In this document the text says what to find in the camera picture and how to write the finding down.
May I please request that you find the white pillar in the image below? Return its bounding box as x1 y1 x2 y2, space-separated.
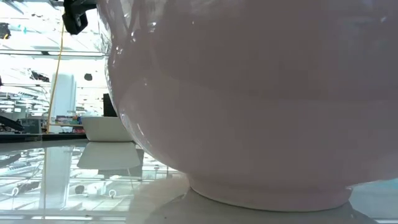
49 73 77 134

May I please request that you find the yellow cable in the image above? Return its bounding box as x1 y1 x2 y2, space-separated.
46 21 65 134

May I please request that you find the grey box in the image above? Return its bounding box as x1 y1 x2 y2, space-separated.
20 118 43 135

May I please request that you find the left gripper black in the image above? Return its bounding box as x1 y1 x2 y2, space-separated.
62 0 97 35

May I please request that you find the black metal table frame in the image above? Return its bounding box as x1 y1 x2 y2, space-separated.
0 133 88 143

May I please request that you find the shelf with colourful items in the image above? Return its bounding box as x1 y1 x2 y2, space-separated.
55 114 85 134

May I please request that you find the black slanted bar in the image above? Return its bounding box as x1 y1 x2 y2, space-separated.
0 115 25 133

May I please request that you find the large pink ceramic bowl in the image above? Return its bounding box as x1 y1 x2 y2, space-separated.
96 0 398 213

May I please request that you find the white ceramic bowl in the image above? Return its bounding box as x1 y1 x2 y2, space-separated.
80 116 134 143

